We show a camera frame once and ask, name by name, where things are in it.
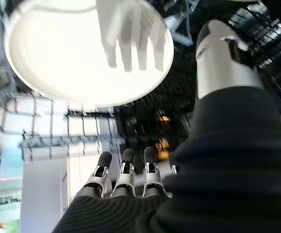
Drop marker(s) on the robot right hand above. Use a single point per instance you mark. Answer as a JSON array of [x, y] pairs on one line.
[[227, 157]]

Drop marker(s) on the cream round plate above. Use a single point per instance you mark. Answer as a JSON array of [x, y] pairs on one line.
[[70, 55]]

